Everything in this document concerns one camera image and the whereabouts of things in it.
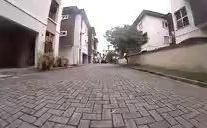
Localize row of distant buildings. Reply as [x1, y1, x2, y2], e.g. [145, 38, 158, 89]
[87, 26, 101, 65]

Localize grey brick paved road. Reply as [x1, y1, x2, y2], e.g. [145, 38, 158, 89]
[0, 63, 207, 128]

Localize large green tree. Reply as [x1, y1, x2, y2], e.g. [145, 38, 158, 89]
[103, 24, 149, 65]

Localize brown and white building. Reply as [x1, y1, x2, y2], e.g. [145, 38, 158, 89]
[58, 5, 92, 66]

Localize green bushes by building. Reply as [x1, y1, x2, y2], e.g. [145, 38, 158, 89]
[38, 52, 71, 71]

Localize white house with dark roof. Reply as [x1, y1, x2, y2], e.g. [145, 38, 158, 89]
[132, 9, 174, 53]

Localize grassy verge with kerb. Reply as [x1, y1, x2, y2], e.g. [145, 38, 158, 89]
[123, 64, 207, 92]

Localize grey concrete pavement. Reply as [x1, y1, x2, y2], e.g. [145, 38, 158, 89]
[0, 64, 79, 81]

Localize cream building with garage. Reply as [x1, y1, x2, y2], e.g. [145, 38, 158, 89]
[0, 0, 64, 70]

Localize white building with dark window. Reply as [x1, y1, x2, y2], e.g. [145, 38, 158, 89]
[169, 0, 207, 45]

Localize pale boundary wall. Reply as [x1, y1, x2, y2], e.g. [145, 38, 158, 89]
[118, 34, 207, 76]

